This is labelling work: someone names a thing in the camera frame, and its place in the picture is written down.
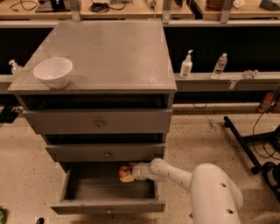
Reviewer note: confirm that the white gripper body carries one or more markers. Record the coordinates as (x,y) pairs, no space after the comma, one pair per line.
(138,171)

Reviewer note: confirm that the grey open bottom drawer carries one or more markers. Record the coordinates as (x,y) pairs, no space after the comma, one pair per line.
(95,187)

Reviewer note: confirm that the black stand leg with casters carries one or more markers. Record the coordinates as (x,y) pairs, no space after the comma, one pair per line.
(246,142)

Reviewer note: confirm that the crumpled plastic wrapper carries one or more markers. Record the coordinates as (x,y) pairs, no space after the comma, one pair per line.
(250,74)

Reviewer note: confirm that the black monitor stand base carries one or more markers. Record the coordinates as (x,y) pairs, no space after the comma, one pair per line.
(53,6)

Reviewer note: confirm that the white ceramic bowl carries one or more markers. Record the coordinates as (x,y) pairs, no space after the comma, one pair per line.
(54,72)

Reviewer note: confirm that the red apple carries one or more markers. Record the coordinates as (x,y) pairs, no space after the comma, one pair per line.
(124,171)

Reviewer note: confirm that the orange spray can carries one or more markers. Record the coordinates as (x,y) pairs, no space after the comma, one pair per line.
(265,103)

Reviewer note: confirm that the grey middle drawer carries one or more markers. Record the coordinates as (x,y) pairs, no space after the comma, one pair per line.
(105,152)

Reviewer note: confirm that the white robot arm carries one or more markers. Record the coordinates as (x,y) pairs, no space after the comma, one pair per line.
(215,197)

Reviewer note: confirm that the clear pump sanitizer bottle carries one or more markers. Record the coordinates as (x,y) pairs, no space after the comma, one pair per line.
(15,67)

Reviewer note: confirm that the grey drawer cabinet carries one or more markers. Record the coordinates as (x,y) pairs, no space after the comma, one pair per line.
(116,65)

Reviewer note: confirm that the grey top drawer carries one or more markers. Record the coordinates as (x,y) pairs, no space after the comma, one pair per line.
(99,121)

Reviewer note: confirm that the white pump lotion bottle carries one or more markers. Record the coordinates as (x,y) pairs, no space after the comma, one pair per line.
(186,66)

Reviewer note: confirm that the clear water bottle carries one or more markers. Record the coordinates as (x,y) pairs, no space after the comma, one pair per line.
(220,66)

